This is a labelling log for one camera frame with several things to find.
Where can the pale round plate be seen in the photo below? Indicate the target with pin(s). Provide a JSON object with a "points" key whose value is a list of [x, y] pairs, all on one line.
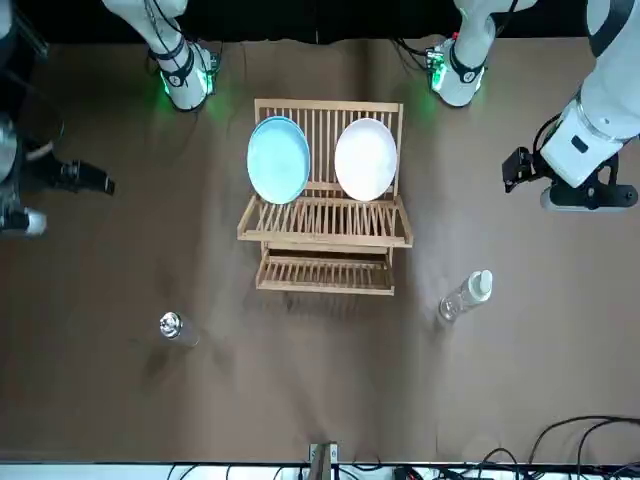
{"points": [[365, 160]]}

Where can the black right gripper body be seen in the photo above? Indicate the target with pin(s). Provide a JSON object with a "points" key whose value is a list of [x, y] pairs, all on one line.
{"points": [[65, 176]]}

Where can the clear bottle silver cap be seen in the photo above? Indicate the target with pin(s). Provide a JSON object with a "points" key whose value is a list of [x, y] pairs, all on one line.
{"points": [[170, 324]]}

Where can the blue round plate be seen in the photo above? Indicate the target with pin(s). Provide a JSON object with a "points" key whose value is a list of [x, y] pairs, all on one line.
{"points": [[277, 160]]}

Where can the clear bottle white cap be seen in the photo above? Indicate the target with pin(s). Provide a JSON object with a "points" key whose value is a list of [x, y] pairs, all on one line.
{"points": [[480, 285]]}

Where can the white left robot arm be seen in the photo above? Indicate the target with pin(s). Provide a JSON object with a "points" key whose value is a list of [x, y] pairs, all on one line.
{"points": [[610, 100]]}

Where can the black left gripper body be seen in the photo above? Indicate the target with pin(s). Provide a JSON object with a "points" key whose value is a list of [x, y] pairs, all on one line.
{"points": [[520, 170]]}

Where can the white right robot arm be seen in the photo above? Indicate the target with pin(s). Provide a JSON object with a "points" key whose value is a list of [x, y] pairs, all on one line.
{"points": [[187, 92]]}

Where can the wooden slatted dish rack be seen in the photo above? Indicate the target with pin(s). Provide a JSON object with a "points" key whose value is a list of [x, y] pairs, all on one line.
{"points": [[325, 237]]}

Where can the aluminium frame post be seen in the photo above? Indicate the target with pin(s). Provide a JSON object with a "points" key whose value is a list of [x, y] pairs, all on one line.
{"points": [[324, 462]]}

